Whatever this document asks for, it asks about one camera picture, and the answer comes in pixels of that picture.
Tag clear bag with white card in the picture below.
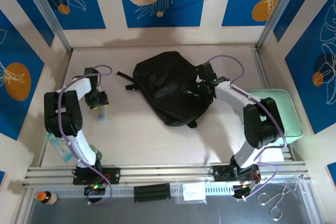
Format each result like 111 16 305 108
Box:
175 181 208 205

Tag green round container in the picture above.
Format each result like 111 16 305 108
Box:
90 145 102 161

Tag blue poster small orange circle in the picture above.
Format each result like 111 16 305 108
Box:
34 0 107 30

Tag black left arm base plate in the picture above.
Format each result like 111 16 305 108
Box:
72 167 121 185

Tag small clear plastic bottle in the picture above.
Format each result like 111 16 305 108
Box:
97 108 108 124

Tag brown bottle with orange cap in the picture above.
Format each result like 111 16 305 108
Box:
36 191 58 206

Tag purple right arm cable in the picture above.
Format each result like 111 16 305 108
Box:
208 55 287 200

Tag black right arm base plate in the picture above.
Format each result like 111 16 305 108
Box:
213 165 262 183

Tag black connector with coloured wires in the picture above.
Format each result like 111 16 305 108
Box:
233 175 262 199
83 180 107 196

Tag blue poster dark circle leaf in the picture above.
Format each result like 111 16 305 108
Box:
285 0 336 135

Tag aluminium mounting rail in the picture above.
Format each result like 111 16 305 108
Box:
22 162 312 188

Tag blue poster beige circle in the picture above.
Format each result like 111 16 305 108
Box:
116 0 208 28

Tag black backpack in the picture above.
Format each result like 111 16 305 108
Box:
116 50 215 129

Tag black ridged block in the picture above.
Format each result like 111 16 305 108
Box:
133 184 171 203

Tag blue poster large orange circle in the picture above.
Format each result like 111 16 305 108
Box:
0 8 45 141

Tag blue snack packet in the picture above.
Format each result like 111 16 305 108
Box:
46 132 73 162

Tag blue poster white flower lines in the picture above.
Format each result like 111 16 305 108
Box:
0 0 55 48

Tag bent metal wire hooks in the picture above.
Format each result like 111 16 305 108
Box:
257 174 305 221

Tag aluminium frame post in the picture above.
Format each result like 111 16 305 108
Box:
256 0 302 49
19 0 73 53

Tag grey slotted cable duct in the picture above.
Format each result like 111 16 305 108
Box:
34 184 237 198

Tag mint green tray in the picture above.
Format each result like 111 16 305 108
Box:
246 89 304 145

